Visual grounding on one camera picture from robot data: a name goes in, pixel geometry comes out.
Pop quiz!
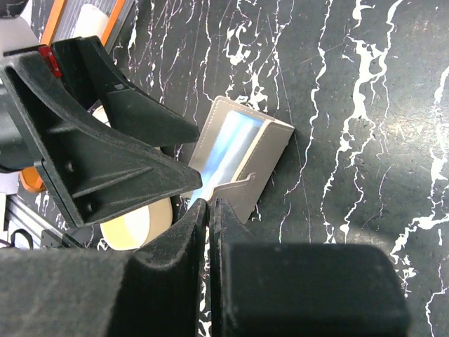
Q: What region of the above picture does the beige oval plastic tray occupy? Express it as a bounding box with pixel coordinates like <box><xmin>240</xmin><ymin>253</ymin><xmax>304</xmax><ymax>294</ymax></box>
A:
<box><xmin>87</xmin><ymin>105</ymin><xmax>174</xmax><ymax>251</ymax></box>

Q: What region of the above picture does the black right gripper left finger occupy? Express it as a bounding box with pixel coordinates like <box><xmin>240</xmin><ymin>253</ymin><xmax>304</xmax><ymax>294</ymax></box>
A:
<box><xmin>1</xmin><ymin>199</ymin><xmax>207</xmax><ymax>336</ymax></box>

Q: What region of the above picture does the white box on rack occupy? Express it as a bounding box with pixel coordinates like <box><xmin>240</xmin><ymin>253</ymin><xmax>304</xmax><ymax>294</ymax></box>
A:
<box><xmin>72</xmin><ymin>4</ymin><xmax>109</xmax><ymax>39</ymax></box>

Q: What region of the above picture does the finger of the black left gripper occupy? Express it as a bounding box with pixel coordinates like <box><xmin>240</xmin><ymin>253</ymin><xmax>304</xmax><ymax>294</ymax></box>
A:
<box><xmin>52</xmin><ymin>36</ymin><xmax>199</xmax><ymax>147</ymax></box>

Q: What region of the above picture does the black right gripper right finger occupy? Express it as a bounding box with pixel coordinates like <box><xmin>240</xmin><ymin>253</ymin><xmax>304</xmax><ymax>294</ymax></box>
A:
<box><xmin>210</xmin><ymin>199</ymin><xmax>411</xmax><ymax>336</ymax></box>

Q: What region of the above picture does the orange yellow small object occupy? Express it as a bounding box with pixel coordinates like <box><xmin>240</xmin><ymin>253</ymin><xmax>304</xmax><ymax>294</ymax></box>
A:
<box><xmin>19</xmin><ymin>166</ymin><xmax>46</xmax><ymax>193</ymax></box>

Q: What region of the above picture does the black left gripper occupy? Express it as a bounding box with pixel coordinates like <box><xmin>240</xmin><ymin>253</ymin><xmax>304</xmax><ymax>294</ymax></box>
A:
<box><xmin>1</xmin><ymin>51</ymin><xmax>202</xmax><ymax>227</ymax></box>

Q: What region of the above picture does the orange wooden rack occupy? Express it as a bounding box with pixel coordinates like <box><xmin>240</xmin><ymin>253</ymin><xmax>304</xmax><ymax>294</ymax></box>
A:
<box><xmin>39</xmin><ymin>0</ymin><xmax>136</xmax><ymax>52</ymax></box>

